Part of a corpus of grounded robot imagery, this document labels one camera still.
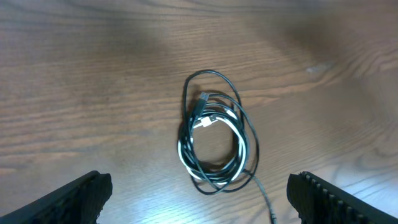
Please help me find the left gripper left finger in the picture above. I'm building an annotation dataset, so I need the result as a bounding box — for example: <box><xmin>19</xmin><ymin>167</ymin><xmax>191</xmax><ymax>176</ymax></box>
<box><xmin>1</xmin><ymin>170</ymin><xmax>113</xmax><ymax>224</ymax></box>

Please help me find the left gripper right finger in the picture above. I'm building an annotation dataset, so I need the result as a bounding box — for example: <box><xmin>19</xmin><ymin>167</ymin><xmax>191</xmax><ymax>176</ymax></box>
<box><xmin>287</xmin><ymin>171</ymin><xmax>397</xmax><ymax>224</ymax></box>

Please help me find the white USB cable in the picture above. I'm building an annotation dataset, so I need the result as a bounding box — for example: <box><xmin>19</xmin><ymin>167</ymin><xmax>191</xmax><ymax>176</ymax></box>
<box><xmin>177</xmin><ymin>107</ymin><xmax>248</xmax><ymax>186</ymax></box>

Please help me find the black USB cable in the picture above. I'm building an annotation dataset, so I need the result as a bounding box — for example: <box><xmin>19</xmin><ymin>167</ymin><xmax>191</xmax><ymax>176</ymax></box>
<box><xmin>177</xmin><ymin>69</ymin><xmax>279</xmax><ymax>224</ymax></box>

